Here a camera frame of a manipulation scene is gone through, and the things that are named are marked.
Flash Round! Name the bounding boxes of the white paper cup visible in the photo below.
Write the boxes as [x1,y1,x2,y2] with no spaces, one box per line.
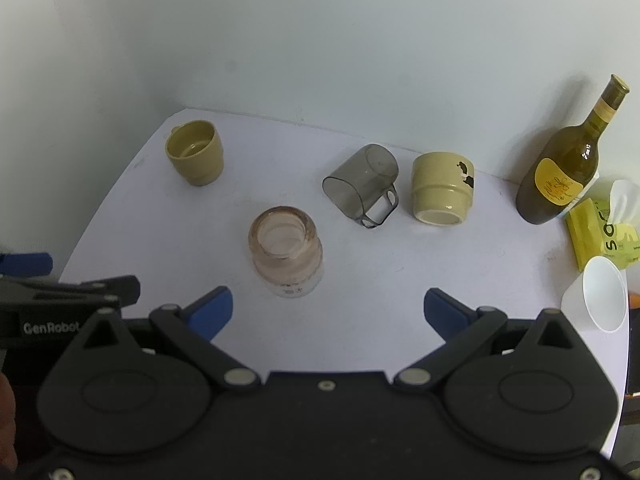
[560,255,629,332]

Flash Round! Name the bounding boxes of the pink translucent glass cup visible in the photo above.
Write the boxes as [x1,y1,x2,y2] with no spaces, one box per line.
[248,206,325,299]

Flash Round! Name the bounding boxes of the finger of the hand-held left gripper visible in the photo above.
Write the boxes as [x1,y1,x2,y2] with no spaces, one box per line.
[0,253,54,277]
[0,274,141,312]

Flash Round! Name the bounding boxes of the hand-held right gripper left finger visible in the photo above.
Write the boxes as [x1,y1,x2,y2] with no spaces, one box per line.
[75,286,261,391]

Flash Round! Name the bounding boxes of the person's left forearm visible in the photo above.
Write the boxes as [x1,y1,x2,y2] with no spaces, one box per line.
[0,371,19,472]

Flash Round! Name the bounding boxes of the olive plastic cup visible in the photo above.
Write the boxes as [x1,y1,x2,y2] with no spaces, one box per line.
[165,120,224,187]

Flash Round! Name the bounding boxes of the yellow tissue pack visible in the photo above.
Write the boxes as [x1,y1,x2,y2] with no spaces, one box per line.
[566,179,640,272]

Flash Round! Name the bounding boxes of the grey transparent handled cup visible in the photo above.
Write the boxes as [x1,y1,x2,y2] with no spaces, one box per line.
[322,143,400,230]

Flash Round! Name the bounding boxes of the yellow ceramic printed cup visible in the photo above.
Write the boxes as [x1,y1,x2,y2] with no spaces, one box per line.
[411,152,475,227]

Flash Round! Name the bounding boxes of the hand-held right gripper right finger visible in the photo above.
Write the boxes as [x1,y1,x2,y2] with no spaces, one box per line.
[394,287,583,391]

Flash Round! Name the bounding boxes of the olive glass wine bottle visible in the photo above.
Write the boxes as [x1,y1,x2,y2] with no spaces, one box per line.
[515,74,630,225]

